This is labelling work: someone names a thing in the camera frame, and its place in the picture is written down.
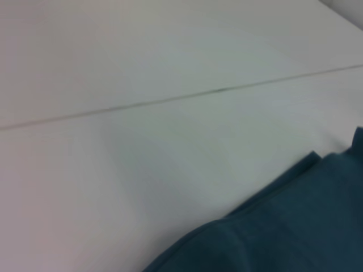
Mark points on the teal blue t-shirt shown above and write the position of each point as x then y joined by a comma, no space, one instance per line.
283,221

